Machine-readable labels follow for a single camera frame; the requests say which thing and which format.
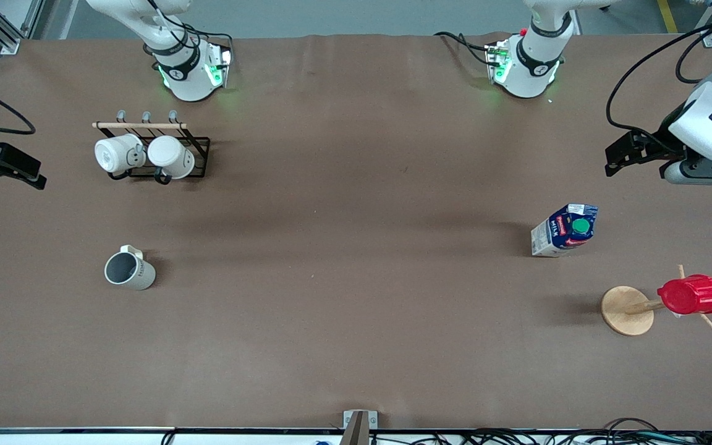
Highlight grey ceramic cup with handle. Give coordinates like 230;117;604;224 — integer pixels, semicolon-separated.
104;245;156;291

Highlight white table edge rail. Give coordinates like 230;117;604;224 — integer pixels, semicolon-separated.
0;428;712;445

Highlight metal bracket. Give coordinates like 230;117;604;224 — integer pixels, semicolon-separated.
342;410;379;430

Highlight blue white milk carton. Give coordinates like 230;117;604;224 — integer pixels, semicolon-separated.
530;203;599;258

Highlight brown table cover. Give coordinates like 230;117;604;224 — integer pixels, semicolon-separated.
0;32;712;432

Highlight red plastic cup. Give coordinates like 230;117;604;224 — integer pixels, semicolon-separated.
657;274;712;315

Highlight black wire mug rack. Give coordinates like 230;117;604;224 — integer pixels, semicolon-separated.
92;110;211;185

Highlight tangled black cables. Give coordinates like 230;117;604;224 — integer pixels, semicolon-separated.
368;418;712;445

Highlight brown camera post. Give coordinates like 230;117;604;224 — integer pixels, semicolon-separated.
339;412;370;445

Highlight white mug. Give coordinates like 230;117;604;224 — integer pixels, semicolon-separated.
147;135;196;180
95;134;146;175

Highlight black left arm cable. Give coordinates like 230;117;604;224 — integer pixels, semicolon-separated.
606;23;712;149

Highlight wooden cup tree stand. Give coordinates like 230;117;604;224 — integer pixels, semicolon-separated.
601;265;712;337

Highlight black arm base cable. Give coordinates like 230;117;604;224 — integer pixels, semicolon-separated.
434;31;498;66
182;23;234;51

